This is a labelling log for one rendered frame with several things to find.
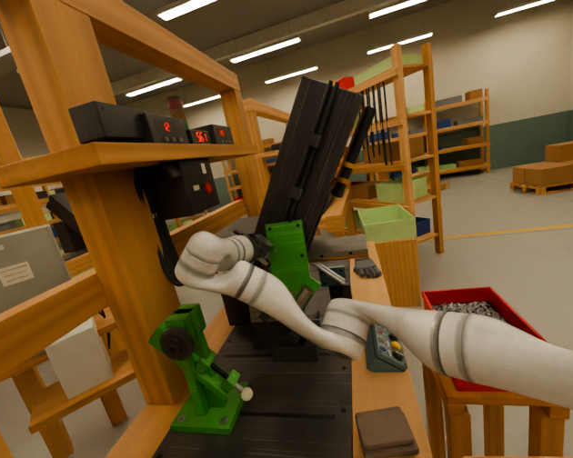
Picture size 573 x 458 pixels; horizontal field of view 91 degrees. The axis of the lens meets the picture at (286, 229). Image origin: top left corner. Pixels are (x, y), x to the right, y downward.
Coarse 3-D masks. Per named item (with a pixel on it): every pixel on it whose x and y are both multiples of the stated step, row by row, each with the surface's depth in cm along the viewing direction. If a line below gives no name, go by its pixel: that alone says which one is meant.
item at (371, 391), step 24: (360, 288) 112; (384, 288) 108; (360, 360) 75; (360, 384) 67; (384, 384) 66; (408, 384) 65; (360, 408) 61; (408, 408) 59; (360, 456) 52; (408, 456) 50; (432, 456) 50
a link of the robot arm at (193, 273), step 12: (180, 264) 49; (192, 264) 49; (204, 264) 49; (216, 264) 51; (240, 264) 51; (252, 264) 53; (180, 276) 49; (192, 276) 49; (204, 276) 50; (216, 276) 53; (228, 276) 51; (240, 276) 50; (204, 288) 50; (216, 288) 50; (228, 288) 50; (240, 288) 50
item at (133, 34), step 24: (72, 0) 61; (96, 0) 67; (120, 0) 75; (96, 24) 68; (120, 24) 74; (144, 24) 83; (120, 48) 82; (144, 48) 85; (168, 48) 94; (192, 48) 109; (192, 72) 112; (216, 72) 128
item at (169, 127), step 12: (144, 120) 66; (156, 120) 69; (168, 120) 73; (180, 120) 79; (144, 132) 66; (156, 132) 68; (168, 132) 73; (180, 132) 78; (216, 132) 100; (228, 132) 110
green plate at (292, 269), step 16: (272, 224) 84; (288, 224) 83; (272, 240) 84; (288, 240) 83; (304, 240) 82; (272, 256) 84; (288, 256) 83; (304, 256) 82; (272, 272) 84; (288, 272) 83; (304, 272) 82; (288, 288) 83
